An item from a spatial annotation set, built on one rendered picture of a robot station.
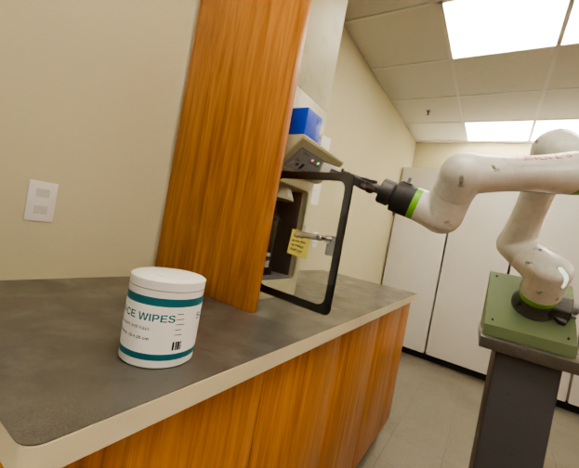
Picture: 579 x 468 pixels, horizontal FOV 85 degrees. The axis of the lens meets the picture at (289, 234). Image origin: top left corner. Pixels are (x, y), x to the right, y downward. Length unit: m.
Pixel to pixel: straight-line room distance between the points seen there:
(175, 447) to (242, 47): 1.11
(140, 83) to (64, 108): 0.27
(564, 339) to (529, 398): 0.25
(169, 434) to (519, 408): 1.26
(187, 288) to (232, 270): 0.46
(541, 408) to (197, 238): 1.36
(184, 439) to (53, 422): 0.25
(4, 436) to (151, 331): 0.20
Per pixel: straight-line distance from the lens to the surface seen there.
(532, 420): 1.59
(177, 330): 0.59
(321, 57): 1.39
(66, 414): 0.52
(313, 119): 1.10
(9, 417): 0.53
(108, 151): 1.22
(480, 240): 3.95
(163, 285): 0.57
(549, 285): 1.41
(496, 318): 1.52
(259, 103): 1.08
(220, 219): 1.07
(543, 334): 1.53
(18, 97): 1.15
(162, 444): 0.65
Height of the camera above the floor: 1.21
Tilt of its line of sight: 1 degrees down
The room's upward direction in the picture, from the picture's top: 10 degrees clockwise
